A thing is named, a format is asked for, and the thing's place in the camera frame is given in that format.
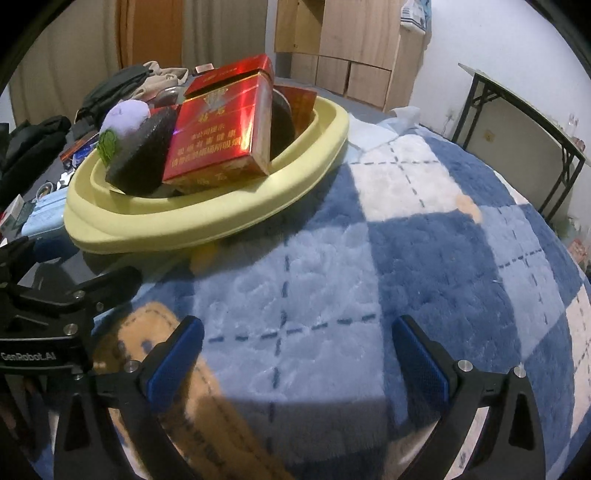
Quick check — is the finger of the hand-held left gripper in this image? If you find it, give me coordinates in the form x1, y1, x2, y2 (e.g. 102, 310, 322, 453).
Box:
0, 265, 142, 341
0, 235, 80, 287

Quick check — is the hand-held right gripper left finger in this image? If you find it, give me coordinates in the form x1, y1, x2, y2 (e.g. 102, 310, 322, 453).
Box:
54, 316, 205, 480

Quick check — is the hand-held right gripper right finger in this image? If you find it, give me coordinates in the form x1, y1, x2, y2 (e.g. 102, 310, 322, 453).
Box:
391, 315, 549, 480

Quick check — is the pale yellow plastic basin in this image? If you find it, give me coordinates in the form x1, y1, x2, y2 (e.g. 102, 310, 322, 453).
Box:
63, 90, 350, 255

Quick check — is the black white foam roll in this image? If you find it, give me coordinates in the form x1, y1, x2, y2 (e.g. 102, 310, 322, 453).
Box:
105, 104, 179, 195
270, 89, 297, 160

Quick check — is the pale purple round plush toy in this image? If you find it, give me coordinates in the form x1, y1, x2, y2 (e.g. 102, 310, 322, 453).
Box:
96, 100, 153, 165

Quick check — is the large red cigarette carton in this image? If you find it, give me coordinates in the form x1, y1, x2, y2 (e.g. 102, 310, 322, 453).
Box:
162, 54, 276, 188

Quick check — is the red box gold lining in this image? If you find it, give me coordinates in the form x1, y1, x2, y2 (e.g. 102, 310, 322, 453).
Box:
274, 84, 319, 136

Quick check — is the blue face mask pack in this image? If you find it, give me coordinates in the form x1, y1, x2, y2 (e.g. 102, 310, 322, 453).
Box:
22, 191, 68, 237

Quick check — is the blue white checkered blanket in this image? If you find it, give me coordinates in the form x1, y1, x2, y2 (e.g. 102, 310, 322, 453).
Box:
28, 108, 591, 480

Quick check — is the black cloth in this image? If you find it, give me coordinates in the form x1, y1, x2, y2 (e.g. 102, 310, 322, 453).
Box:
0, 115, 73, 204

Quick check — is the red blue packet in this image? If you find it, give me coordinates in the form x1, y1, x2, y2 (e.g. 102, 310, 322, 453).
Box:
59, 133, 100, 163

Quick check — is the black jacket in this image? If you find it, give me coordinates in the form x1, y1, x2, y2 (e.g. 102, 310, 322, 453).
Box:
76, 64, 153, 126

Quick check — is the shiny metal item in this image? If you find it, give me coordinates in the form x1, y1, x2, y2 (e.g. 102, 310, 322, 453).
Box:
154, 85, 182, 108

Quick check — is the beige curtain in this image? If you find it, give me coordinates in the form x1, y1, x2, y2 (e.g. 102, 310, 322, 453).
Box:
9, 0, 121, 126
182, 0, 270, 85

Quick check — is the beige cloth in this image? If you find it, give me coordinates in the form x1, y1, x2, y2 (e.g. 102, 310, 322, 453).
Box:
138, 59, 190, 100

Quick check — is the pale blue cloth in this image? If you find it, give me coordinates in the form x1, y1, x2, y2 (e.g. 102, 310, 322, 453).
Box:
346, 105, 422, 151

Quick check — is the wooden door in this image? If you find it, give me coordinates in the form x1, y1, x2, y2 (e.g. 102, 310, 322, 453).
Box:
115, 0, 186, 71

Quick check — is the black folding table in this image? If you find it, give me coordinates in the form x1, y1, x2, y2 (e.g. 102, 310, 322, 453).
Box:
450, 62, 588, 223

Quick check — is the clear bottle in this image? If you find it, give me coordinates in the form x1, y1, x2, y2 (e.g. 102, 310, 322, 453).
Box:
566, 113, 583, 148

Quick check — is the wooden wardrobe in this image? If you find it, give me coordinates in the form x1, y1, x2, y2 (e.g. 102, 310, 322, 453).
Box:
274, 0, 426, 112

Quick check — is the white hanging bag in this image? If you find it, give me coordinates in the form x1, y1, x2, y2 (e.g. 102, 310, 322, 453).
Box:
400, 0, 433, 34

